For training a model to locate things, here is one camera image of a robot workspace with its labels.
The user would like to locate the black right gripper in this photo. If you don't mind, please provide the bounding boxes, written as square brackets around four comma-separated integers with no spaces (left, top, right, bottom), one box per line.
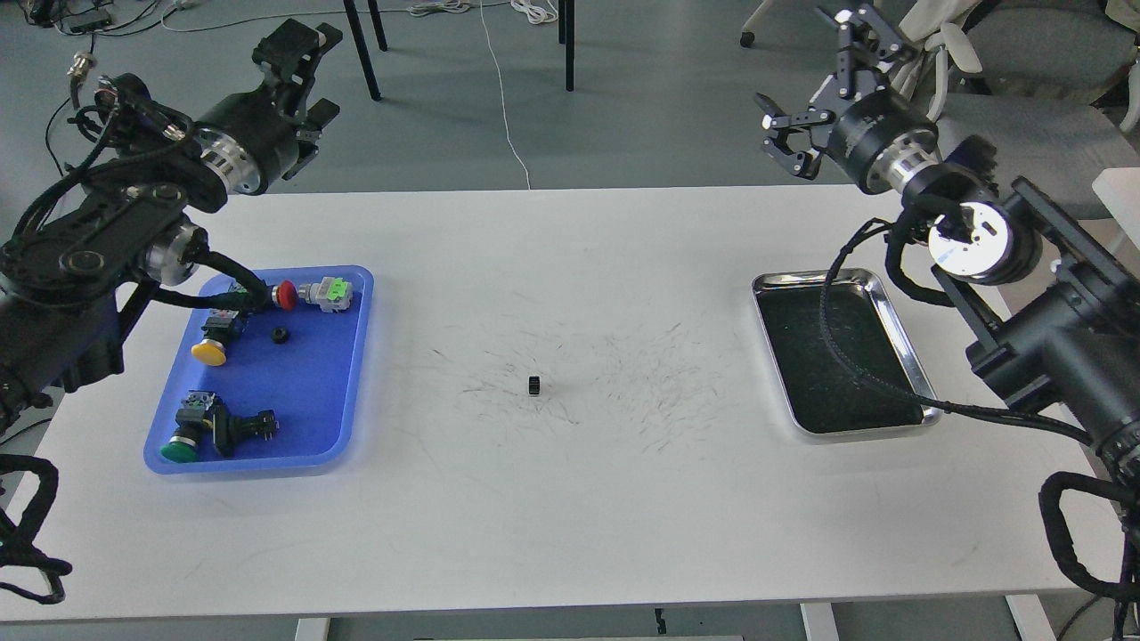
[754,5,938,195]

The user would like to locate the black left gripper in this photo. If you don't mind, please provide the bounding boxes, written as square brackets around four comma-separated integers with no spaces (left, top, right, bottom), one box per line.
[195,21,343,195]

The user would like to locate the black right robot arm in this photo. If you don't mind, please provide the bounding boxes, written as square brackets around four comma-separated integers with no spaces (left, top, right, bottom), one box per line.
[754,5,1139,640]

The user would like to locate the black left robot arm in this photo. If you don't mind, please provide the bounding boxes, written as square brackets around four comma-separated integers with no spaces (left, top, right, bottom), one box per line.
[1,18,342,429]

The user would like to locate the beige jacket on chair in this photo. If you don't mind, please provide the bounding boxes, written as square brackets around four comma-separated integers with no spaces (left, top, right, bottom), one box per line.
[891,1,983,98]

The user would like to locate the grey office chair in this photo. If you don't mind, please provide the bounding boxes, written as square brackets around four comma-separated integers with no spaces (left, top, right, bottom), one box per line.
[911,1,1137,220]

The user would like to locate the black table legs background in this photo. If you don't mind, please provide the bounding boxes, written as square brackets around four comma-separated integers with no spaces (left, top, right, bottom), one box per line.
[342,0,576,102]

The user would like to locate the metal tray with black mat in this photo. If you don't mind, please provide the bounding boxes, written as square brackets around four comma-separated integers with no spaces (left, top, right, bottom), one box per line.
[752,268,944,443]

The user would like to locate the blue plastic tray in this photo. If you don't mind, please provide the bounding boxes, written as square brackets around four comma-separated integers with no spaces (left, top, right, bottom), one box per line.
[143,266,374,474]

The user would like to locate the grey green switch module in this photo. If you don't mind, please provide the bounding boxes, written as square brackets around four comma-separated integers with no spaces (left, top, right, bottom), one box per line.
[298,276,355,313]

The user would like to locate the red push button switch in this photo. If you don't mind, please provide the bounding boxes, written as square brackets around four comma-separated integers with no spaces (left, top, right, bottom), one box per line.
[225,279,300,313]

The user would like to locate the white cable on floor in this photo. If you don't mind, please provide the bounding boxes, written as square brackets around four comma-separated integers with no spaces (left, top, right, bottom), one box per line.
[408,0,559,190]

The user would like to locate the yellow push button switch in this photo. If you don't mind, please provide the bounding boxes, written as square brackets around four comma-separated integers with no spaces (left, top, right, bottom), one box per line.
[189,308,249,368]

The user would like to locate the black cable on floor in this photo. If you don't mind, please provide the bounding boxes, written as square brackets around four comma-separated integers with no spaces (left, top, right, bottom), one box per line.
[0,36,97,343]

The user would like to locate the green push button switch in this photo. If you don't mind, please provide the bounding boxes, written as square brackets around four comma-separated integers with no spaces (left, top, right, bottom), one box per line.
[158,390,221,464]

